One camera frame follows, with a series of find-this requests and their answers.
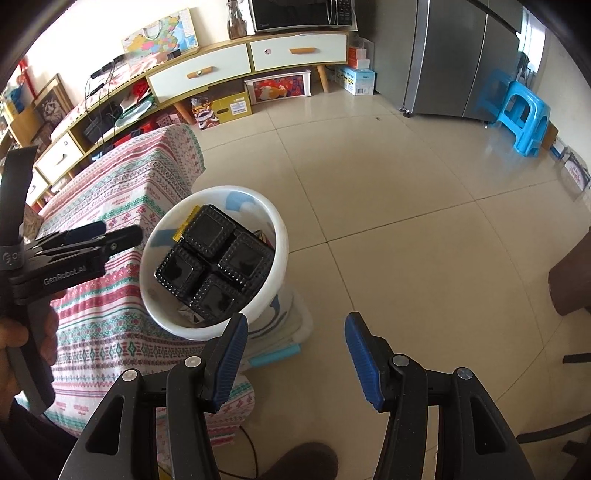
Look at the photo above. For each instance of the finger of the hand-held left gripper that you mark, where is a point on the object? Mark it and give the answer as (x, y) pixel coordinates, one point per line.
(120, 239)
(85, 231)

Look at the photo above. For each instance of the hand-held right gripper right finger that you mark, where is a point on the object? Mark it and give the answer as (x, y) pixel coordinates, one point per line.
(362, 360)

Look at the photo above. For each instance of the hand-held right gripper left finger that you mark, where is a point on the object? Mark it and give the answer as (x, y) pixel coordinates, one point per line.
(228, 364)

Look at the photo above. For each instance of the yellow wrapper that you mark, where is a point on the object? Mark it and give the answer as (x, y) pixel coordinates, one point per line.
(179, 233)

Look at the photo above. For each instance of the black plastic tray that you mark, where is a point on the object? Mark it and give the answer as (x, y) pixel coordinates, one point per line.
(207, 230)

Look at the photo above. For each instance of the white bin with blue pattern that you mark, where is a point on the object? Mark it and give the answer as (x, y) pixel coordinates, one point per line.
(272, 217)

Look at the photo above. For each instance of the person's left hand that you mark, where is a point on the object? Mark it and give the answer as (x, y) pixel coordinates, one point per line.
(14, 334)

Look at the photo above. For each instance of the table with patterned cloth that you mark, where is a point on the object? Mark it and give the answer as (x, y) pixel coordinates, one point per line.
(115, 194)

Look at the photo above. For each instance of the clear plastic container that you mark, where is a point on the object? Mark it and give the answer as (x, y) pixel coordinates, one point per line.
(301, 323)

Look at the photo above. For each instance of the white cabinet drawer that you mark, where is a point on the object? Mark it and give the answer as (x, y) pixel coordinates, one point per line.
(300, 51)
(198, 69)
(60, 157)

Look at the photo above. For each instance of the black electronic device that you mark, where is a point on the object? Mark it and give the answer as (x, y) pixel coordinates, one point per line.
(101, 124)

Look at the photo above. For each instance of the pink box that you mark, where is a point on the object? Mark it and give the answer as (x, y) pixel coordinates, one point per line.
(170, 121)

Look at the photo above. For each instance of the wooden framed picture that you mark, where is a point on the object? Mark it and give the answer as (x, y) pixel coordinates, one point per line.
(51, 101)

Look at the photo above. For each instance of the green and red bags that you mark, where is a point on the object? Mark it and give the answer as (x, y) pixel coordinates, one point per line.
(138, 101)

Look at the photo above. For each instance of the power strip with chargers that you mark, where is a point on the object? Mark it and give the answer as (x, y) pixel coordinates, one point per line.
(108, 67)

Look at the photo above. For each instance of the yellow cardboard box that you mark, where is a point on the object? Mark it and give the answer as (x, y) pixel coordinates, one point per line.
(231, 108)

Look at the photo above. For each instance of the storage box with red print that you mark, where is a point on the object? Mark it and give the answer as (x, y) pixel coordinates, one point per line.
(277, 87)

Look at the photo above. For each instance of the wooden TV cabinet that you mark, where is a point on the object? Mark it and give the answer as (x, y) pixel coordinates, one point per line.
(221, 45)

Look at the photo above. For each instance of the glass vase with twigs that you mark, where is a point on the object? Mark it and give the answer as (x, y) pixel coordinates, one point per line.
(236, 21)

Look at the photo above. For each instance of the blue and white box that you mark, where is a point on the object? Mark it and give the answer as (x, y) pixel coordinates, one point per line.
(356, 81)

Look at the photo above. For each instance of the small framed print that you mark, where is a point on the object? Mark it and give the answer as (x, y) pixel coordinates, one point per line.
(575, 170)

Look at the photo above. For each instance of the black microwave oven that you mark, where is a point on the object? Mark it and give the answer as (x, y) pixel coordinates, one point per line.
(300, 14)

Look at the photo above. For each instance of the orange and white box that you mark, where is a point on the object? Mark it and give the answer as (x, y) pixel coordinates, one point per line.
(359, 56)

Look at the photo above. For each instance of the blue plastic stool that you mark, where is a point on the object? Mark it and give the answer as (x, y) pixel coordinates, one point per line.
(526, 99)

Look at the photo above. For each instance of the grey refrigerator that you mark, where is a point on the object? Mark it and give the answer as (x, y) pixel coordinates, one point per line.
(452, 60)

